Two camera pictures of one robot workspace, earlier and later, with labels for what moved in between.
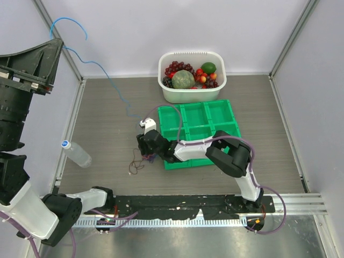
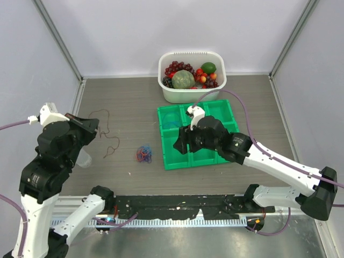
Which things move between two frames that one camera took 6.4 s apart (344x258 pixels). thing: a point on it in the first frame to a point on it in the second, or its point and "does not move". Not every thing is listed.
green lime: x=208 y=67 does not move
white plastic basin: x=195 y=59 does not move
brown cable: x=138 y=167 to x=107 y=133
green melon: x=183 y=79 does not move
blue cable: x=91 y=61 to x=171 y=121
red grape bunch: x=176 y=66 does not move
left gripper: x=37 y=63 to x=90 y=124
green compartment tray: x=190 y=122 does not move
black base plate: x=185 y=206 does not move
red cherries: x=201 y=77 does not move
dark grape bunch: x=167 y=82 does not move
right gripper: x=142 y=145 to x=185 y=136
